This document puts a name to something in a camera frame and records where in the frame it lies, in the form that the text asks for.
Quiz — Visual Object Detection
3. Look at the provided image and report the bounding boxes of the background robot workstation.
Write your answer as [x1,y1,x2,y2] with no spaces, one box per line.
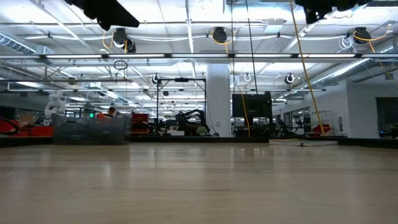
[154,77,208,137]

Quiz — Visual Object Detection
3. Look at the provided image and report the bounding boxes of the long light strip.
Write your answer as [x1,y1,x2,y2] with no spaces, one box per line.
[0,53,398,60]

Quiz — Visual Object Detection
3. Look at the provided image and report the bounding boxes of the white robot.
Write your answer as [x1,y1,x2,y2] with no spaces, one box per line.
[44,90,67,127]

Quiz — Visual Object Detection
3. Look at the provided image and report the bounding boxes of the red cabinet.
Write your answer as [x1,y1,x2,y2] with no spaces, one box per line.
[132,113,150,135]

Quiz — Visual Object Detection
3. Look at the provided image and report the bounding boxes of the black cabinet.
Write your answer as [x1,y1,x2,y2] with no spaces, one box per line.
[231,91,274,138]

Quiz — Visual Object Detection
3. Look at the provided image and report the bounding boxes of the translucent grey plastic bin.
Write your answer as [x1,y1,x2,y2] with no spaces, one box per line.
[51,113,132,146]

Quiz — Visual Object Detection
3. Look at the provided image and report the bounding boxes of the red plastic bin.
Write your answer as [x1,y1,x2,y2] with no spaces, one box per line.
[312,123,332,135]
[0,119,54,138]

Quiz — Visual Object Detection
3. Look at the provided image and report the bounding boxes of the white square column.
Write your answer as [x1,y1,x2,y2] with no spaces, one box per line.
[206,63,232,138]

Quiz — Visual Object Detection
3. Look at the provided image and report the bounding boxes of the black ceiling cable reel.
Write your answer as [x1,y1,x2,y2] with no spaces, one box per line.
[112,27,129,45]
[212,26,228,44]
[353,26,371,45]

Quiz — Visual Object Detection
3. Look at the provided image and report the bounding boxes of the silver ventilation duct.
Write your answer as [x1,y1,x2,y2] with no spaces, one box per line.
[306,46,398,88]

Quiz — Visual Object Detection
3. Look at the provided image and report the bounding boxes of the yellow hanging cable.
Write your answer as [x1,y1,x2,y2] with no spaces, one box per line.
[289,0,326,137]

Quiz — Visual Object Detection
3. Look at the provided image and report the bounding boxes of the black hanging cable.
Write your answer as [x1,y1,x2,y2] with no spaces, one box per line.
[245,0,260,138]

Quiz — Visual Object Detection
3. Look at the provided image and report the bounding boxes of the thin yellow cable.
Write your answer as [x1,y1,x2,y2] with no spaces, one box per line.
[238,83,251,138]

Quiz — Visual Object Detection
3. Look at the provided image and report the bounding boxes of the black aluminium table frame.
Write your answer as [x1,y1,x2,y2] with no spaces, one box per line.
[0,136,398,149]

